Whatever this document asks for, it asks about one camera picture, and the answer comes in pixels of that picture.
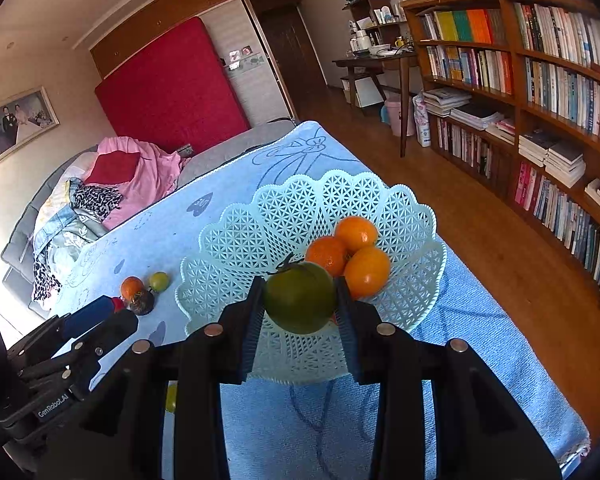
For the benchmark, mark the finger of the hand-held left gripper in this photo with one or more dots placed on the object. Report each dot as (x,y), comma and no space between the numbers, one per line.
(87,315)
(110,330)

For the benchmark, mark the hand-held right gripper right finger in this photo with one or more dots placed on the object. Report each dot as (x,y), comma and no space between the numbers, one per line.
(347,330)

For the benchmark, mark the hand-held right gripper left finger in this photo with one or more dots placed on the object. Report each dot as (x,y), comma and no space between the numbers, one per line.
(250,330)

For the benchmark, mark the dark brown round fruit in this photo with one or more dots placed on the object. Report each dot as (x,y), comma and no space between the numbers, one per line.
(142,304)

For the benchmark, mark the dimpled mandarin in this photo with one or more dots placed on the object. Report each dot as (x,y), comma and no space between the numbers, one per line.
(327,255)
(130,287)

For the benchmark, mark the large green tomato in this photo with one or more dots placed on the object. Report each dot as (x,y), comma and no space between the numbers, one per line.
(300,300)

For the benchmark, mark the large smooth orange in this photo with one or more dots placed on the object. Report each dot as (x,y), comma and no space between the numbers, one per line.
(366,270)

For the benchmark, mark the small green tomato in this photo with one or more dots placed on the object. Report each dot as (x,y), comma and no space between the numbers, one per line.
(159,280)
(171,399)

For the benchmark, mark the light blue lattice basket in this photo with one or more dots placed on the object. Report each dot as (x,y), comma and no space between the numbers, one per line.
(240,240)

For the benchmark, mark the oval smooth orange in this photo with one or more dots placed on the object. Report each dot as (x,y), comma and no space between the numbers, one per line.
(356,232)

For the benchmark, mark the black and white patterned cloth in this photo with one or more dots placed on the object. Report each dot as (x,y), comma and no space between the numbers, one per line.
(95,200)

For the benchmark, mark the red cushion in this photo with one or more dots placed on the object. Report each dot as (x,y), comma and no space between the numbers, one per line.
(110,167)

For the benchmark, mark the pink cloth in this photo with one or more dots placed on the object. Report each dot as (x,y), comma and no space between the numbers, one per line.
(150,175)

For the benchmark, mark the grey sofa bed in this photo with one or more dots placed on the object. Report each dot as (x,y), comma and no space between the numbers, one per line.
(220,155)

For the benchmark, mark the small patterned box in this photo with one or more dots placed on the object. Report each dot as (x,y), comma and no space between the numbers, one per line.
(184,150)

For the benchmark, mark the framed photo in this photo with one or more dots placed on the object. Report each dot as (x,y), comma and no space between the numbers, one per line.
(15,125)

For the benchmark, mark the pink bin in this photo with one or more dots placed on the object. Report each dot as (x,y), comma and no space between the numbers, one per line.
(395,117)

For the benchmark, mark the white patterned bag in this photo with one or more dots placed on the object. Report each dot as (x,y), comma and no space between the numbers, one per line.
(422,122)

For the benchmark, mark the red mattress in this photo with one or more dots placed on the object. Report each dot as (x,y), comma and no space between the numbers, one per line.
(175,90)

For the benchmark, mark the wooden desk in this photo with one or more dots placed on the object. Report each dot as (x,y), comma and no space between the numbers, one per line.
(375,61)

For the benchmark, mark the dark wooden door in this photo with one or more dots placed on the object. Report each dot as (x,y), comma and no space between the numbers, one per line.
(295,50)

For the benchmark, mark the wooden wardrobe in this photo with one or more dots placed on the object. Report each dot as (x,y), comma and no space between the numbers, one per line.
(170,5)

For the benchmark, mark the wooden bookshelf with books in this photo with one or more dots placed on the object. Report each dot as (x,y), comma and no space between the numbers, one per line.
(555,85)

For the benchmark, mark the small wooden shelf unit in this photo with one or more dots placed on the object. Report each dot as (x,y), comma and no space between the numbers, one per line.
(367,2)

